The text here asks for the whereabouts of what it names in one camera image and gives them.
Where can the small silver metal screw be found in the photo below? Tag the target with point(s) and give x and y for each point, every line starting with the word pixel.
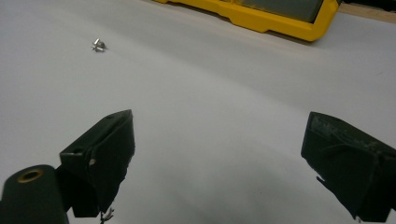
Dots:
pixel 99 46

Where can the yellow drawer organizer cabinet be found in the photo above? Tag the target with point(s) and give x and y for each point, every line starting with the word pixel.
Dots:
pixel 280 21

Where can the white table board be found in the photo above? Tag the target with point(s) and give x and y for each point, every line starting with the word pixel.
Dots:
pixel 218 81

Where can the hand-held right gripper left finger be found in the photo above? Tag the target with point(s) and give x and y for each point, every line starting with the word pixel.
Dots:
pixel 102 155

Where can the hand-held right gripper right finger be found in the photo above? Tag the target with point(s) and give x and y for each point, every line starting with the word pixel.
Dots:
pixel 351 161

